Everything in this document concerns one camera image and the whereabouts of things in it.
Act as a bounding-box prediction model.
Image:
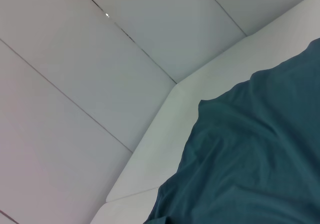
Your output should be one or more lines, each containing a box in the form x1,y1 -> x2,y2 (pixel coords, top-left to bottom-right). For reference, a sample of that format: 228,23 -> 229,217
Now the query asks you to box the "teal t-shirt with FREE print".
144,38 -> 320,224

